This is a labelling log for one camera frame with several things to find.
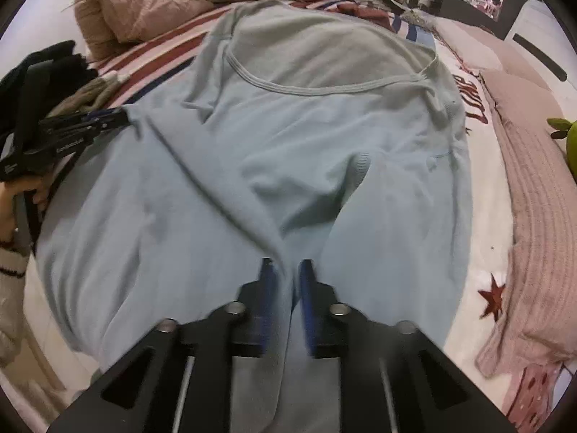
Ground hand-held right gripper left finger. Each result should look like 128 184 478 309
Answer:
47 257 289 433

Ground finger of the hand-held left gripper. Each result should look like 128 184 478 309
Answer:
40 115 131 136
81 107 127 122

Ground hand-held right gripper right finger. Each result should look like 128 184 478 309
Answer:
295 257 519 433

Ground light blue shirt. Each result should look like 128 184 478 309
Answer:
35 0 473 433

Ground person's left forearm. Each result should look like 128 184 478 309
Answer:
0 237 31 368

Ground black clothes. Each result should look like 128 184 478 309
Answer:
0 40 98 132

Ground person's left hand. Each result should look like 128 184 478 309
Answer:
0 175 49 246

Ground beige knit cloth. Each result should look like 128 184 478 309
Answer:
47 74 130 119

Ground striped blanket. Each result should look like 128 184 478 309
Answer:
88 0 517 366

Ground pink pillows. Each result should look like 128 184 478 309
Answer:
74 0 241 60

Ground pink knitted blanket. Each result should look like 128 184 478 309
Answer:
475 70 577 379

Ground pink dotted cloth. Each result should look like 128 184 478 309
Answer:
499 363 569 430

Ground dark red garment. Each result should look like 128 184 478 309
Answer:
338 4 394 29

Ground green plush toy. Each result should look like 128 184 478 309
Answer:
547 117 577 169

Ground pink pillow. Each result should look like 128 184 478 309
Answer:
433 16 551 92

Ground white headboard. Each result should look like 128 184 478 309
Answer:
504 0 577 115

